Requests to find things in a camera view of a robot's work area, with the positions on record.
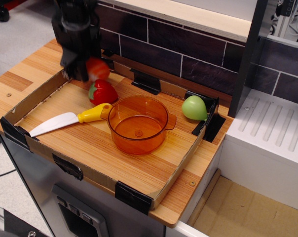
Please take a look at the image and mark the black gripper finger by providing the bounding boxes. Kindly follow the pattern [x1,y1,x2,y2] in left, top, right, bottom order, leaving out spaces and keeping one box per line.
[61,59,89,82]

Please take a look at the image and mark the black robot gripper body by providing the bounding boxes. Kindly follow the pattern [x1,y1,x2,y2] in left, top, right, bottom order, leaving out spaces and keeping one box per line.
[52,12,101,66]

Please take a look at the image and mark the salmon sushi toy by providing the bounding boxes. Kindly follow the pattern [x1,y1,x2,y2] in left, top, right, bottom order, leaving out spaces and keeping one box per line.
[86,57,110,82]

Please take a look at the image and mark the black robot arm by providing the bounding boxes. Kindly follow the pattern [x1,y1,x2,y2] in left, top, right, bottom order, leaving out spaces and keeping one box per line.
[51,0,101,81]

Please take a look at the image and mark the orange transparent plastic pot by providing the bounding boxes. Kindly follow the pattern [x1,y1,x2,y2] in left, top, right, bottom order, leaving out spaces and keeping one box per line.
[101,96,177,155]

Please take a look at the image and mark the cardboard fence with black tape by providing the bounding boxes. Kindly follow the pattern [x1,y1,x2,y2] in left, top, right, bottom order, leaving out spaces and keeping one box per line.
[0,48,226,215]

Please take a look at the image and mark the red toy strawberry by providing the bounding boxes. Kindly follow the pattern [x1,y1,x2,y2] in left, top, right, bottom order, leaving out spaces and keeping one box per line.
[88,79,118,106]

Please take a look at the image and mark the black wheel caster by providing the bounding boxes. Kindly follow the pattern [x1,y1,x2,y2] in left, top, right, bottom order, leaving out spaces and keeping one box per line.
[0,6,9,22]

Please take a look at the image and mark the green toy pear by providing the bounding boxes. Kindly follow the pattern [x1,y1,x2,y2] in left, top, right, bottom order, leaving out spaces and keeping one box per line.
[182,95,208,121]

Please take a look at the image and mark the silver toy oven front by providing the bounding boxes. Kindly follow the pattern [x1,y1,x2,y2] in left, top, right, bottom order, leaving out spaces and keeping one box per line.
[1,136,165,237]

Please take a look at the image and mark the white toy sink drainboard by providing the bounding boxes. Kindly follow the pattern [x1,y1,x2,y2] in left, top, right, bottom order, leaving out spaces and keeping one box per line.
[219,90,298,209]

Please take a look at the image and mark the yellow handled toy knife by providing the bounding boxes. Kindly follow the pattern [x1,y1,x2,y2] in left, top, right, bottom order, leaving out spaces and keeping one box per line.
[29,103,112,137]

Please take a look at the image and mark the dark grey vertical post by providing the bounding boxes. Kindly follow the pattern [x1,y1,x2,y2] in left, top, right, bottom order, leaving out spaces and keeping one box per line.
[228,0,277,118]

